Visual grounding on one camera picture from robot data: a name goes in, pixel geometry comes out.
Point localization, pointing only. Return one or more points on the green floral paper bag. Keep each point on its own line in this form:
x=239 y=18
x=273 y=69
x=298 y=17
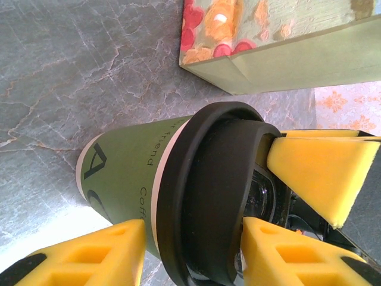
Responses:
x=282 y=59

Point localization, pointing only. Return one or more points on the black plastic cup lid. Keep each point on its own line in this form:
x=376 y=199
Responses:
x=208 y=193

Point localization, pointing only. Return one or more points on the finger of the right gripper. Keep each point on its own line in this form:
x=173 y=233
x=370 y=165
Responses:
x=321 y=175
x=321 y=133

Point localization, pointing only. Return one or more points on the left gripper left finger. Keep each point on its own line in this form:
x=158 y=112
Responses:
x=89 y=256

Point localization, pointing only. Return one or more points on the green paper coffee cup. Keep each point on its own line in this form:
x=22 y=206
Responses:
x=125 y=178

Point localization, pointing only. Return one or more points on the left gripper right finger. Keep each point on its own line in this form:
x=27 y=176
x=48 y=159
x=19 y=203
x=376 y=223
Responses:
x=297 y=259

